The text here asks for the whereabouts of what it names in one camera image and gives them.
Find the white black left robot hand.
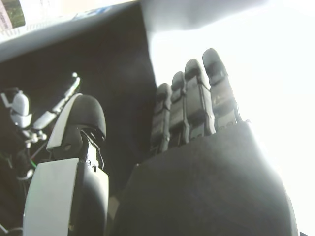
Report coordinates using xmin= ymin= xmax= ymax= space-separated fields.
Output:
xmin=22 ymin=48 xmax=300 ymax=236

